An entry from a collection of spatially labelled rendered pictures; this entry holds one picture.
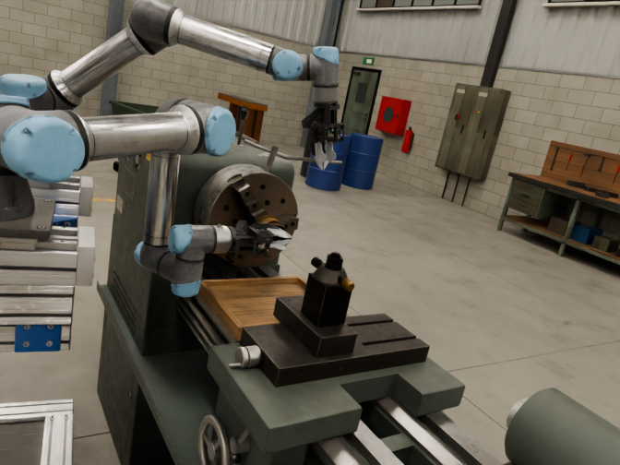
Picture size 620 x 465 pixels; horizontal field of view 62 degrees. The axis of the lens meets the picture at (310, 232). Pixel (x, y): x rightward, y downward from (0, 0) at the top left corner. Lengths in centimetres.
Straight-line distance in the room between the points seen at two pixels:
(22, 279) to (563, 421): 100
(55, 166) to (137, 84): 1080
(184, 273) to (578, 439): 96
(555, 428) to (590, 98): 784
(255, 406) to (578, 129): 783
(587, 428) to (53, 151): 95
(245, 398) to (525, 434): 51
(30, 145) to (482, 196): 873
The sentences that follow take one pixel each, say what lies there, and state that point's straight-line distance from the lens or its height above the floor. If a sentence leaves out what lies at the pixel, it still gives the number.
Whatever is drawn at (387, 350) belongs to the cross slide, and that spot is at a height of 97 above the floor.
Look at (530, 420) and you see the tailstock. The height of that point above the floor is 112.
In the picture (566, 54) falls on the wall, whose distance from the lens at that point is 899.
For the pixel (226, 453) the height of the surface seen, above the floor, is 75.
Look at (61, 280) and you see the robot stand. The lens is 119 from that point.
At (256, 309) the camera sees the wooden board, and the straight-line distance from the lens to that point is 150.
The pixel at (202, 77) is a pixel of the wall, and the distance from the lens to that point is 1216.
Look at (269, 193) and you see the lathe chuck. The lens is 164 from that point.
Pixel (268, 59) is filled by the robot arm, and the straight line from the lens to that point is 143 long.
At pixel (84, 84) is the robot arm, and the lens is 170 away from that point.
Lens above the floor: 152
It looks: 16 degrees down
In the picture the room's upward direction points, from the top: 11 degrees clockwise
